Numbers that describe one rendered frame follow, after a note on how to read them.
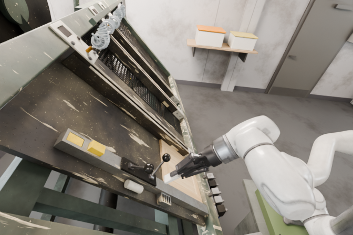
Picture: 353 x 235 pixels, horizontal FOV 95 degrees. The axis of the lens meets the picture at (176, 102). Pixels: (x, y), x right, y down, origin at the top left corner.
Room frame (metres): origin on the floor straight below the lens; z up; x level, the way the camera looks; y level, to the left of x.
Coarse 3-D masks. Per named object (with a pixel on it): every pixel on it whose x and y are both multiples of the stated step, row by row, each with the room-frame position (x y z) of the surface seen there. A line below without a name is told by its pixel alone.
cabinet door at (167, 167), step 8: (160, 144) 0.67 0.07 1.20; (160, 152) 0.62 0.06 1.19; (168, 152) 0.66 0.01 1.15; (176, 152) 0.73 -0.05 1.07; (176, 160) 0.66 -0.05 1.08; (168, 168) 0.53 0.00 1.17; (192, 176) 0.64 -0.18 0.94; (176, 184) 0.47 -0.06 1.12; (184, 184) 0.52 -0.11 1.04; (192, 184) 0.58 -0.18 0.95; (184, 192) 0.46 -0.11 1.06; (192, 192) 0.51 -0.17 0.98; (200, 200) 0.50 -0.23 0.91
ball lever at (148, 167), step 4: (128, 164) 0.35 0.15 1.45; (132, 164) 0.36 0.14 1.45; (148, 164) 0.32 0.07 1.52; (152, 164) 0.33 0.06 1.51; (132, 168) 0.35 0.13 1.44; (140, 168) 0.33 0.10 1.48; (144, 168) 0.31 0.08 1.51; (148, 168) 0.31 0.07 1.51; (152, 168) 0.31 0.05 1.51; (144, 172) 0.30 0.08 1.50; (148, 172) 0.30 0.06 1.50; (152, 172) 0.31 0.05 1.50
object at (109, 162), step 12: (72, 132) 0.33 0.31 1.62; (60, 144) 0.29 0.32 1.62; (72, 144) 0.30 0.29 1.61; (84, 144) 0.32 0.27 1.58; (84, 156) 0.30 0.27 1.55; (96, 156) 0.31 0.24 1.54; (108, 156) 0.34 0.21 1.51; (108, 168) 0.31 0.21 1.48; (132, 180) 0.33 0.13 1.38; (156, 180) 0.38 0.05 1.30; (156, 192) 0.35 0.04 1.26; (168, 192) 0.37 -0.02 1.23; (180, 192) 0.42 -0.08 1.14; (180, 204) 0.38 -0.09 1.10; (192, 204) 0.41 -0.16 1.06; (204, 204) 0.47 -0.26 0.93
